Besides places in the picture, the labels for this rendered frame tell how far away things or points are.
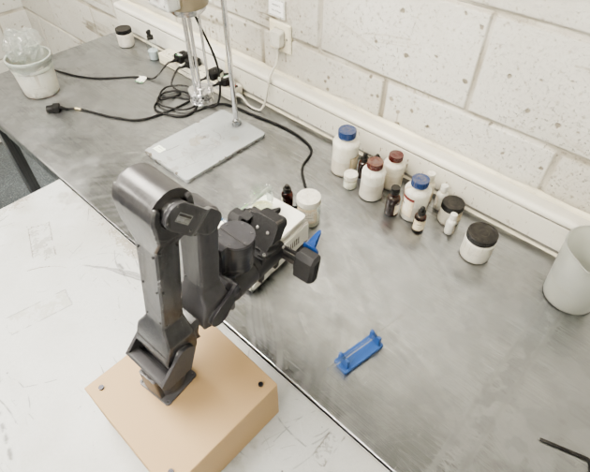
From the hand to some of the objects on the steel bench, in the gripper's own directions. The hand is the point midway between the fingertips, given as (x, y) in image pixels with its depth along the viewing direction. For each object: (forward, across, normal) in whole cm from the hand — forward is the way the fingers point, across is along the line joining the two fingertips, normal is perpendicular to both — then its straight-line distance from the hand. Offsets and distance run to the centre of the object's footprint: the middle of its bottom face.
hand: (288, 229), depth 84 cm
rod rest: (-1, +20, -20) cm, 28 cm away
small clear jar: (+40, -7, -17) cm, 45 cm away
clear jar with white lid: (+23, -9, -19) cm, 32 cm away
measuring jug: (+38, +50, -14) cm, 64 cm away
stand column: (+44, -49, -19) cm, 69 cm away
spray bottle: (+61, -103, -21) cm, 122 cm away
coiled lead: (+38, -79, -22) cm, 91 cm away
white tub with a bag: (+23, -117, -26) cm, 122 cm away
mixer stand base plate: (+32, -51, -21) cm, 64 cm away
